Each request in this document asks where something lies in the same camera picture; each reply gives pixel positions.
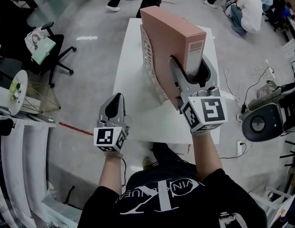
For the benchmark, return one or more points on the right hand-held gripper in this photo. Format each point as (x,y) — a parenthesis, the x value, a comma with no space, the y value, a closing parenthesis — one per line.
(213,109)

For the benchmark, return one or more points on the person's black trouser leg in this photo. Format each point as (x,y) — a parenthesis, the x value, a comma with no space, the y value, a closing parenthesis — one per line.
(166,153)

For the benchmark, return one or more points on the white metal frame stand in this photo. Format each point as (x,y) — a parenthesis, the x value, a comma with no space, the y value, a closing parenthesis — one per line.
(276,198)

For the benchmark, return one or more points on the pink file box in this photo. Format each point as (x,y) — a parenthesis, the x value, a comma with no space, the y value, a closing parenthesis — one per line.
(169,46)

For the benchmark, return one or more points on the light green cushion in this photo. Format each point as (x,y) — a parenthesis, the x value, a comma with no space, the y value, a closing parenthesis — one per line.
(44,50)

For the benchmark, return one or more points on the white wire rack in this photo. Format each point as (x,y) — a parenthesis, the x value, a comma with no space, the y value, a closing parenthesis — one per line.
(147,53)

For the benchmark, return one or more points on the grey equipment backpack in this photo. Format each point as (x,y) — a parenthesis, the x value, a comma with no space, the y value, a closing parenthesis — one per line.
(291,108)

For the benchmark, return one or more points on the black office chair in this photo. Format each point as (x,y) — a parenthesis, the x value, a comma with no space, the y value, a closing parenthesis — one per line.
(54,56)

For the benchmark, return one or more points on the grey mesh basket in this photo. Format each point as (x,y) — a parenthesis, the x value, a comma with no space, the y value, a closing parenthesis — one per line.
(264,91)

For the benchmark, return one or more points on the person's black printed t-shirt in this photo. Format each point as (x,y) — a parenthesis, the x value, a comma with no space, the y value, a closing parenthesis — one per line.
(161,203)

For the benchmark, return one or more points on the black round bag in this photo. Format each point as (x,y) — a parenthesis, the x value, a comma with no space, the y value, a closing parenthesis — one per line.
(4,127)

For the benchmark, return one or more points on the white rectangular table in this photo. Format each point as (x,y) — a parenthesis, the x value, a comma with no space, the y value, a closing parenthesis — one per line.
(130,79)

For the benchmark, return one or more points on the white power strip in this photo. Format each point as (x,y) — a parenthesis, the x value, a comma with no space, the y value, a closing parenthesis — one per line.
(239,148)

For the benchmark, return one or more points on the round white side table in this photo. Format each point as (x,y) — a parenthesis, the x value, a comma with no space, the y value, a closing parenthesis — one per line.
(21,94)

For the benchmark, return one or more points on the small green plant dish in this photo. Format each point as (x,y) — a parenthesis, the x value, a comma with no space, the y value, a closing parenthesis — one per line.
(14,89)

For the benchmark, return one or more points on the white shelving unit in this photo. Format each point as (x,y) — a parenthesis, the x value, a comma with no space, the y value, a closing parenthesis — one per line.
(28,170)

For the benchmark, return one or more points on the red floor tape strip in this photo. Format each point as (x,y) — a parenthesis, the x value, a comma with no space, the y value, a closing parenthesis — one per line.
(73,128)

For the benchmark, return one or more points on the white printed tote bag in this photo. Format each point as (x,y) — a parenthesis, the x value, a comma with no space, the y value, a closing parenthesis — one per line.
(34,38)

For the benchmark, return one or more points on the person's shoe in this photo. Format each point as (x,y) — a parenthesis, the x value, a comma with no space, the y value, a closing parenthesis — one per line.
(147,163)

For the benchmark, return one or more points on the person's right forearm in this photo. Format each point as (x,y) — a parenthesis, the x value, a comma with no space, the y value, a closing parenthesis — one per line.
(207,155)

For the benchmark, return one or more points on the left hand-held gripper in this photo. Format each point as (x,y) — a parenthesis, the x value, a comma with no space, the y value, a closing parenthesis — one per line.
(104,136)

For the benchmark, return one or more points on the person's left forearm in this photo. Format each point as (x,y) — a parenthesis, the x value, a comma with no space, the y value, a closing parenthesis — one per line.
(110,174)

